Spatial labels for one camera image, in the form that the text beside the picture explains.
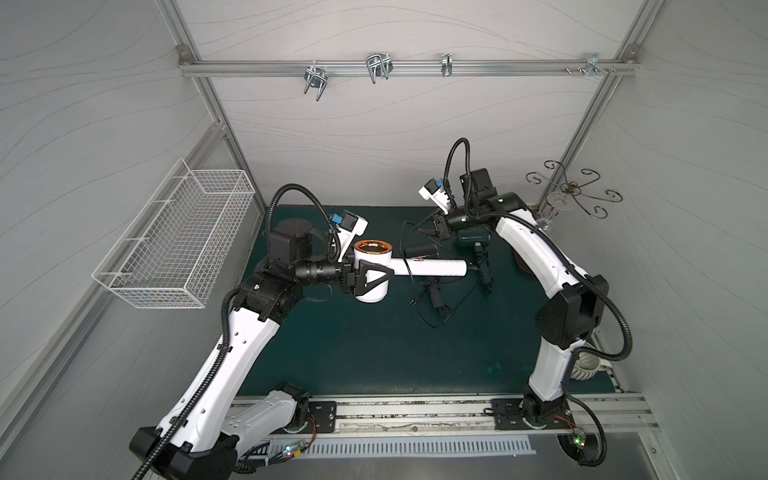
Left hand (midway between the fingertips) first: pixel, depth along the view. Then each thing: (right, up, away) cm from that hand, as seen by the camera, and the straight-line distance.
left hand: (385, 269), depth 59 cm
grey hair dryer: (+14, -8, +36) cm, 39 cm away
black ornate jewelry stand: (+51, +18, +23) cm, 59 cm away
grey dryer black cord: (+8, -14, +34) cm, 38 cm away
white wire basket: (-50, +3, +10) cm, 51 cm away
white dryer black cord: (+9, -12, +36) cm, 39 cm away
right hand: (+8, +8, +19) cm, 22 cm away
